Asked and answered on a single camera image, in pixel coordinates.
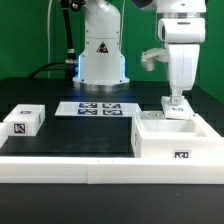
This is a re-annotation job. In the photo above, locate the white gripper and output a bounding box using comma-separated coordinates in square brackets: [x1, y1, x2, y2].
[158, 18, 206, 104]

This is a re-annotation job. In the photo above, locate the white cabinet door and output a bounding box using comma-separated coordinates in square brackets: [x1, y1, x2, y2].
[161, 96, 194, 119]
[140, 111, 165, 120]

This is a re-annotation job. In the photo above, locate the white cabinet body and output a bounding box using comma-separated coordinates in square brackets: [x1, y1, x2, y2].
[131, 112, 224, 160]

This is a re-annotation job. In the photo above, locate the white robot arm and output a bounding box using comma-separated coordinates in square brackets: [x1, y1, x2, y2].
[59, 0, 206, 105]

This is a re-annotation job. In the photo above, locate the white cabinet top block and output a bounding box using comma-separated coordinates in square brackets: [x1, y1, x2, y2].
[3, 104, 45, 136]

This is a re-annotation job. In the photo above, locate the white marker base sheet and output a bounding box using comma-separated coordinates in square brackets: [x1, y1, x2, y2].
[55, 102, 141, 117]

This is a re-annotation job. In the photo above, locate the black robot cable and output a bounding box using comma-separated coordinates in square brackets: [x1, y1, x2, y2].
[27, 0, 81, 81]

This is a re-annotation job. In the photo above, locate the white thin cable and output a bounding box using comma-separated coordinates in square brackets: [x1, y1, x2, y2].
[46, 0, 54, 79]

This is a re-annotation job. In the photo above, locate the white U-shaped fence frame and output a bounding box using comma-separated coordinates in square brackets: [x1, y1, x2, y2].
[0, 122, 224, 185]

